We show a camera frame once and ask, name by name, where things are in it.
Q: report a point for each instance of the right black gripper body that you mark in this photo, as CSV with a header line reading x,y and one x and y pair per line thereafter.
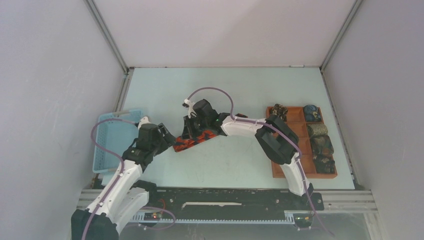
x,y
203,124

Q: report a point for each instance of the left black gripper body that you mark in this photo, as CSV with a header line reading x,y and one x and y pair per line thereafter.
x,y
155,145

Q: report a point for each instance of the orange navy striped tie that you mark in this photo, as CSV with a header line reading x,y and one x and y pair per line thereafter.
x,y
230,127

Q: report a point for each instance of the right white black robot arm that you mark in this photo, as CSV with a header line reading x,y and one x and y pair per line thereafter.
x,y
279,143

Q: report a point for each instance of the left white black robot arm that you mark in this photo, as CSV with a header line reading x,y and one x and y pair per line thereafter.
x,y
126,193

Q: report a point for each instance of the light blue plastic basket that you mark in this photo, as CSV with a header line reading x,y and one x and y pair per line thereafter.
x,y
115,136

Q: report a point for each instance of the brown floral rolled tie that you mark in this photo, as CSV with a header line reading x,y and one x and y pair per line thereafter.
x,y
280,110

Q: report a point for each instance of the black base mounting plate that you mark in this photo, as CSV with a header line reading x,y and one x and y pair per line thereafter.
x,y
208,205

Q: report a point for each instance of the blue patterned rolled tie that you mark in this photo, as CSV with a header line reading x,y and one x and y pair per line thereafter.
x,y
312,114

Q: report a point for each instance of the gold patterned rolled tie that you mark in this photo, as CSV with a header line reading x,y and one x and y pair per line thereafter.
x,y
317,129

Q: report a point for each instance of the dark green rolled tie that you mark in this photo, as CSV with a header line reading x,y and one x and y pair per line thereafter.
x,y
321,145

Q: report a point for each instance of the dark floral rolled tie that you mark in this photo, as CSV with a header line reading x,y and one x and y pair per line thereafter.
x,y
324,164

